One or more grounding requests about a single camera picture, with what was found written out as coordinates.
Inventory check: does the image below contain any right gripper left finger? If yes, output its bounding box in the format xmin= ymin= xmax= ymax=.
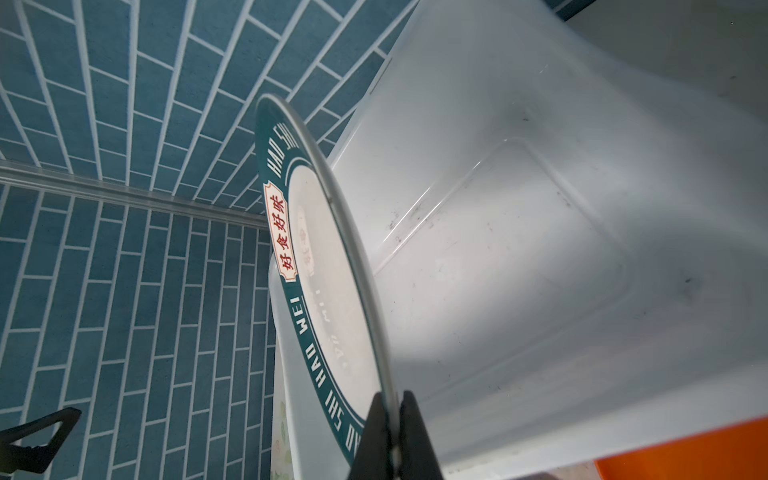
xmin=347 ymin=393 xmax=395 ymax=480

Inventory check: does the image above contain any orange round plate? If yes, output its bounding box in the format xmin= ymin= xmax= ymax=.
xmin=594 ymin=418 xmax=767 ymax=480

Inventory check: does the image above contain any white plastic bin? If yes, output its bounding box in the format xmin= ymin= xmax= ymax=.
xmin=269 ymin=1 xmax=767 ymax=479

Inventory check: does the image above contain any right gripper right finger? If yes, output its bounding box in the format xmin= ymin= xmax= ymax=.
xmin=399 ymin=390 xmax=443 ymax=480

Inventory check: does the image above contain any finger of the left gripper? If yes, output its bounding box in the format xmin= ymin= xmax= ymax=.
xmin=0 ymin=406 xmax=83 ymax=475

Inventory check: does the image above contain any left aluminium corner post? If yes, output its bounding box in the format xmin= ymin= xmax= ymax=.
xmin=1 ymin=160 xmax=267 ymax=229

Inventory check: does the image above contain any green rim plate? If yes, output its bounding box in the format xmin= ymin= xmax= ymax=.
xmin=255 ymin=94 xmax=400 ymax=472

